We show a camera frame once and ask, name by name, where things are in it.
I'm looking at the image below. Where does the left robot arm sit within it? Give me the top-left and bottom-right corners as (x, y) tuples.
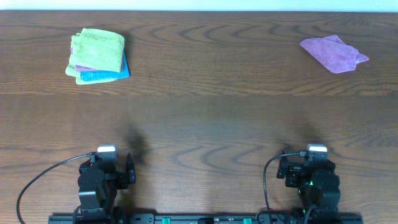
(72, 152), (136, 223)

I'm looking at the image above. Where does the blue folded cloth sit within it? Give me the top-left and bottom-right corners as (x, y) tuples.
(80, 53), (130, 83)

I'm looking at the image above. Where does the purple microfibre cloth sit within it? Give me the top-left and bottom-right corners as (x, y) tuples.
(300, 35), (369, 74)

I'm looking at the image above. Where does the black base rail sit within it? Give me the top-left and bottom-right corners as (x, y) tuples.
(48, 213), (364, 224)

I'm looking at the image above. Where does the green folded cloth on top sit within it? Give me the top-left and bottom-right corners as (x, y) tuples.
(69, 28), (125, 72)

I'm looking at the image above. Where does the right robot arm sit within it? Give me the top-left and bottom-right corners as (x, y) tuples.
(277, 149), (342, 224)

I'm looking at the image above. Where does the light green bottom folded cloth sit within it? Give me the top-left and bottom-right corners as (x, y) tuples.
(65, 33), (107, 85)

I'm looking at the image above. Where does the pink folded cloth in stack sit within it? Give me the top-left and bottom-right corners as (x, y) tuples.
(73, 46), (124, 72)

